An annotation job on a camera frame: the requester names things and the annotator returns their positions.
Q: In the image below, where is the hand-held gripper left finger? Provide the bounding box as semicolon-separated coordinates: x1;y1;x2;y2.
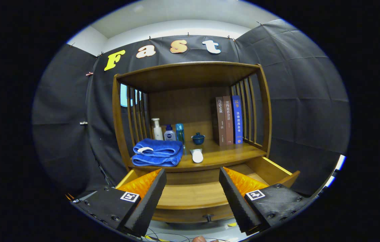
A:
71;168;167;237

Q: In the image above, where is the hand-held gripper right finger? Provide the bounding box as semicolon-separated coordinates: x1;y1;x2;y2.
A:
219;167;311;236

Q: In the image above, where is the wooden drawer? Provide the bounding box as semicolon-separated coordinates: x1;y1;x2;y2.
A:
115;156;301;223

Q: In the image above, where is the white tube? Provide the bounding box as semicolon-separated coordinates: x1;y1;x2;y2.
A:
189;149;204;164

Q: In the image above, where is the wooden countertop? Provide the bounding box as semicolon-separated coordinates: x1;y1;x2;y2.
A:
129;139;267;172

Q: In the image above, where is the wooden cabinet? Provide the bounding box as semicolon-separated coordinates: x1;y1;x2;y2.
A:
112;62;273;224

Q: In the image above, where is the blue folded towel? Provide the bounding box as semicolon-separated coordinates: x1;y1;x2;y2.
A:
132;138;184;167

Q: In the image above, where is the white bottle with blue cap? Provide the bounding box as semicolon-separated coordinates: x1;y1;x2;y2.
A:
164;124;177;141

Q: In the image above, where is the white pump bottle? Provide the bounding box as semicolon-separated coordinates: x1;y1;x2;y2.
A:
151;118;163;140

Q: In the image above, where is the slim teal bottle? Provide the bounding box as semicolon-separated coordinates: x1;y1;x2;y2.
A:
176;123;185;145

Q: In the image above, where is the reddish brown book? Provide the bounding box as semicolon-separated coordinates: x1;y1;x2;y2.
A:
223;96;234;145

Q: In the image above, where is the dark brown book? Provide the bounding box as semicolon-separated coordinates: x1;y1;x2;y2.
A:
215;97;227;146

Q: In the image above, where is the blue book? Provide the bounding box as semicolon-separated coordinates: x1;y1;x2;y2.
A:
232;95;243;145

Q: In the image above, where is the black backdrop cloth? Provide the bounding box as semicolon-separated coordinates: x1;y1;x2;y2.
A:
32;19;350;199

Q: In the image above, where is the thin black floor cable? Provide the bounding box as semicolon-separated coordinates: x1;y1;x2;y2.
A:
146;228;231;242

